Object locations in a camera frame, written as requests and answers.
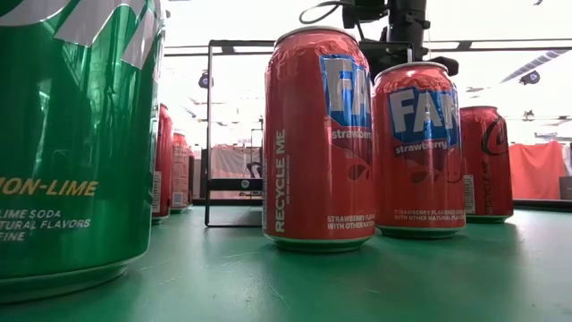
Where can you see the red strawberry Fanta can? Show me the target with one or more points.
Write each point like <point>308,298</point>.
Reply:
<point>181,174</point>
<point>304,134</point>
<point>418,179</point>

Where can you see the red cola can black logo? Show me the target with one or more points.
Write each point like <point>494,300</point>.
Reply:
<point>487,179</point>

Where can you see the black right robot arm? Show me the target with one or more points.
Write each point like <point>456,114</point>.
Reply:
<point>406,27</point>

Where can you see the black ceiling lamp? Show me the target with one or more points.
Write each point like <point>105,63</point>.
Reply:
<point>530,77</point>
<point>205,80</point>

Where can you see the orange cloth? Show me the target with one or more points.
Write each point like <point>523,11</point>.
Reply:
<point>536,170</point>

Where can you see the white cloth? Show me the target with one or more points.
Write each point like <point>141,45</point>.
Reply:
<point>228,161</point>

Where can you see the green table mat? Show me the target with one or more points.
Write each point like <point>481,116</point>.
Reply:
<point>402,277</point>

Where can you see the red soda can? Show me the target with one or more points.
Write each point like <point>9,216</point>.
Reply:
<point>164,165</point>

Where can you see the wooden shelf with black frame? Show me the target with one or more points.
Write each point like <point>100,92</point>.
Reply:
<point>223,184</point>

